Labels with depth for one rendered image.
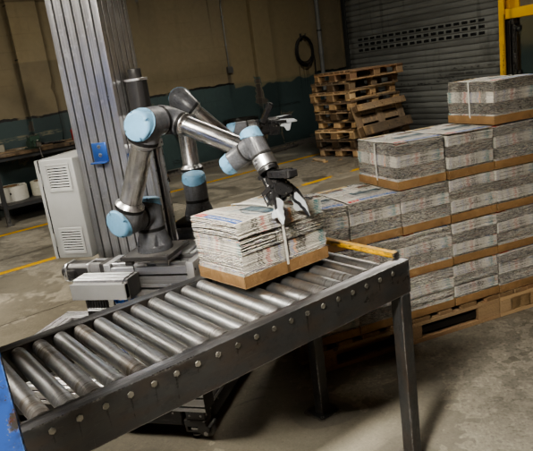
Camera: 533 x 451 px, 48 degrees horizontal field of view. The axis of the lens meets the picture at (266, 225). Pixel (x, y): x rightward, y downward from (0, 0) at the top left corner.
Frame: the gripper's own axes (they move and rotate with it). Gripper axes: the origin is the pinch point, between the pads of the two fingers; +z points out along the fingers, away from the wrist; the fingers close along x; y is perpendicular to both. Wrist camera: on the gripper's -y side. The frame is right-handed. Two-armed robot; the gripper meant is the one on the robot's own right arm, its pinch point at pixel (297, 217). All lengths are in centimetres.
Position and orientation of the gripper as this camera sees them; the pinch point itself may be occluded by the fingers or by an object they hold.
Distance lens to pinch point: 195.0
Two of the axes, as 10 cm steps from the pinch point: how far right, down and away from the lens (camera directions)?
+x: -7.8, 2.6, -5.7
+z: 4.3, 8.8, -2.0
